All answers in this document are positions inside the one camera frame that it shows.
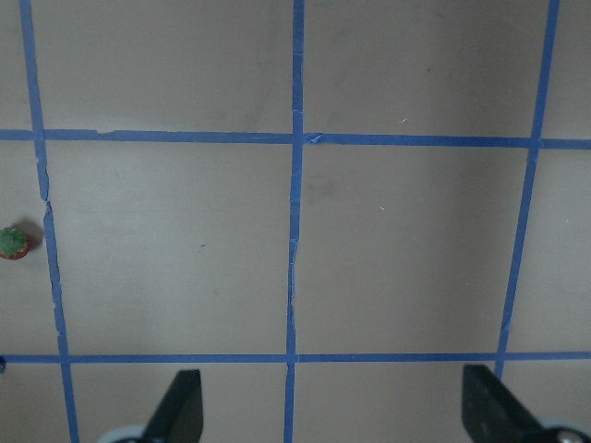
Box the red strawberry with green leaves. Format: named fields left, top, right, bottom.
left=1, top=227, right=30, bottom=260

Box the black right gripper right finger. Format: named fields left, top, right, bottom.
left=462, top=365, right=547, bottom=443

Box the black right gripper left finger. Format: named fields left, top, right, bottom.
left=140, top=369, right=204, bottom=443

